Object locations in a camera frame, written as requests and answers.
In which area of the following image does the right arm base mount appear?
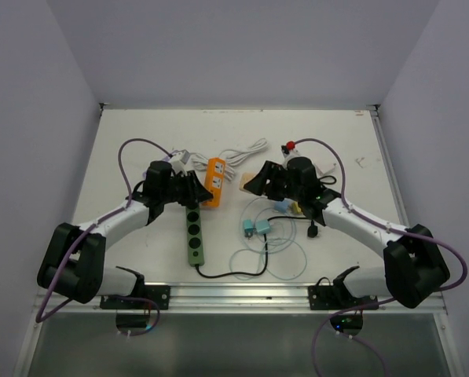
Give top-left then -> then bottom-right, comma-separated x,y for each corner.
307,278 -> 379,310

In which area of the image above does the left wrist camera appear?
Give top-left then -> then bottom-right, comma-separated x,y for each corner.
168,149 -> 190,174

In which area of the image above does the beige cube socket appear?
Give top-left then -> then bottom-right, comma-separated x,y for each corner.
239,172 -> 255,192

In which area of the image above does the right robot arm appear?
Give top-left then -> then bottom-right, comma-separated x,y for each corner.
244,157 -> 450,309

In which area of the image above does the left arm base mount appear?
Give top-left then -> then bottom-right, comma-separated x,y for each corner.
99,285 -> 170,310

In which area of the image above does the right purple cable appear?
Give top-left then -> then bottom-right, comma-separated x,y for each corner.
295,137 -> 469,377

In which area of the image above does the aluminium front rail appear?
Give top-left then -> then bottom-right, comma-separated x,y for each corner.
57,281 -> 446,314

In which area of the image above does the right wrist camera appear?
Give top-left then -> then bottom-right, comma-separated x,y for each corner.
281,141 -> 301,163

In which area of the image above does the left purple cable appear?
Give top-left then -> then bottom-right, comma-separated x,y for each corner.
35,138 -> 176,337

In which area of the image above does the white coiled cord far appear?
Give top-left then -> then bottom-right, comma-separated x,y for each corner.
190,152 -> 211,174

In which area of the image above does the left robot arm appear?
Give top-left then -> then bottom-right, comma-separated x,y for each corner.
37,161 -> 213,309

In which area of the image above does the yellow usb charger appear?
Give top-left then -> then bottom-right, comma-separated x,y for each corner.
291,202 -> 302,214

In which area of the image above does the teal charger cube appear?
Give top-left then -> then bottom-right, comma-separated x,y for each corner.
255,219 -> 271,235
242,219 -> 255,238

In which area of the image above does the purple cable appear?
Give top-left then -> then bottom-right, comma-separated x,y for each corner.
295,137 -> 469,377
35,138 -> 176,337

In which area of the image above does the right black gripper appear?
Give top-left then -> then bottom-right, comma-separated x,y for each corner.
244,161 -> 303,203

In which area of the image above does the light blue usb charger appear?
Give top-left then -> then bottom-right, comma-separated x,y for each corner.
273,200 -> 291,214

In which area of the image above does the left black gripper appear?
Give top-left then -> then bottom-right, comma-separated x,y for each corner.
160,170 -> 212,206

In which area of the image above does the white coiled cord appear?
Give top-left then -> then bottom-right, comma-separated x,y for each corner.
190,152 -> 211,174
218,137 -> 339,184

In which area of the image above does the black power cord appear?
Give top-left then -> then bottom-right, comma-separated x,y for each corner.
194,174 -> 337,279

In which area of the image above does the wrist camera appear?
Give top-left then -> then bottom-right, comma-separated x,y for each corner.
168,149 -> 190,174
281,141 -> 301,163

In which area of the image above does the white coiled cord near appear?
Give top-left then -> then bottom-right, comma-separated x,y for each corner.
218,137 -> 339,184

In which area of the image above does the green power strip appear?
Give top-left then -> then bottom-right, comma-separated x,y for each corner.
185,205 -> 205,268

